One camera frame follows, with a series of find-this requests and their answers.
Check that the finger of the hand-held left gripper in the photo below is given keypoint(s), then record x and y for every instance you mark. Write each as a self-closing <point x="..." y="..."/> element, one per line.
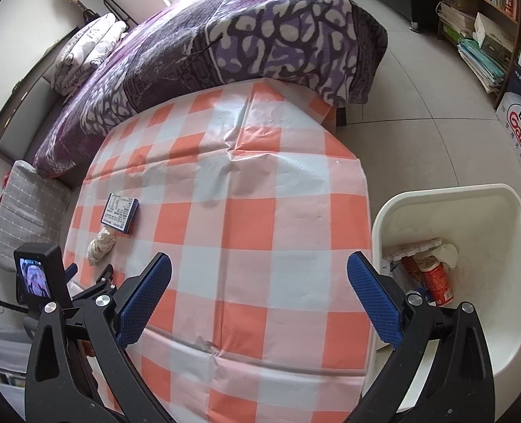
<point x="102" y="280"/>
<point x="71" y="272"/>

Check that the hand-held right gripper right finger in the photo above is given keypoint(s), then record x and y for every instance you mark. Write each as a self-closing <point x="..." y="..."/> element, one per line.
<point x="375" y="299"/>

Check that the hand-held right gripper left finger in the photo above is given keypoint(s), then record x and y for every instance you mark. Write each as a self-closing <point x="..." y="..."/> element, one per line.
<point x="143" y="299"/>

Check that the beige tissue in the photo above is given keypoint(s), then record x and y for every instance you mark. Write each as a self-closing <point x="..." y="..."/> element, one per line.
<point x="99" y="246"/>

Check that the white plastic trash bin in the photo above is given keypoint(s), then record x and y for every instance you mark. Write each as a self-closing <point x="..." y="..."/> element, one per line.
<point x="485" y="251"/>

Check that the grey checked cushion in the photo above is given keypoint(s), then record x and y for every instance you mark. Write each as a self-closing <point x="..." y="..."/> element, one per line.
<point x="27" y="211"/>

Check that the white foam strip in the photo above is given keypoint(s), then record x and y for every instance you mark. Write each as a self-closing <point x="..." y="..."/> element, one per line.
<point x="412" y="249"/>

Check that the red snack packet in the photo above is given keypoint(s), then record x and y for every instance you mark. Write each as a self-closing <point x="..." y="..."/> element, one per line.
<point x="436" y="282"/>

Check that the small dark blue box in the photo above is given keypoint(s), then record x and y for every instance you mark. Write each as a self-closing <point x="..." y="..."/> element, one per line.
<point x="119" y="213"/>

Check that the crumpled white tissue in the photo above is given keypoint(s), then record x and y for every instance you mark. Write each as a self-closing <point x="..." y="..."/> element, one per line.
<point x="447" y="253"/>

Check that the orange checkered tablecloth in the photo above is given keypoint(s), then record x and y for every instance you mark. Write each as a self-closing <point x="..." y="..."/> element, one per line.
<point x="243" y="229"/>

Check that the dark bed headboard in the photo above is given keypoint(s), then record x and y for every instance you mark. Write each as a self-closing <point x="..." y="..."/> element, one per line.
<point x="18" y="110"/>

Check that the folded white quilt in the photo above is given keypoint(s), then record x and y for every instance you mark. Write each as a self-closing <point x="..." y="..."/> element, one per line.
<point x="88" y="48"/>

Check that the stack of teal folders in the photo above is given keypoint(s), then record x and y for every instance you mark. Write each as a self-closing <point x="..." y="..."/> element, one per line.
<point x="481" y="66"/>

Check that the black coat rack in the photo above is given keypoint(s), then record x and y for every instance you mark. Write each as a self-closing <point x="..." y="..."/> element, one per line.
<point x="115" y="9"/>

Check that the beige desktop drawer box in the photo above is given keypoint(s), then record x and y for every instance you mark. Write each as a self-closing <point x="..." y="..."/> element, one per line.
<point x="492" y="44"/>

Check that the bed with purple patterned blanket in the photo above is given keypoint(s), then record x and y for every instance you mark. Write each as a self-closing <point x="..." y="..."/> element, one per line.
<point x="243" y="31"/>

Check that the stack of flat books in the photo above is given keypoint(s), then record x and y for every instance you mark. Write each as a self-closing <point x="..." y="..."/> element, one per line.
<point x="456" y="17"/>

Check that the wooden bookshelf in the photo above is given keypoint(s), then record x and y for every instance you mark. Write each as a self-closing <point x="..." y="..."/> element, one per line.
<point x="489" y="9"/>

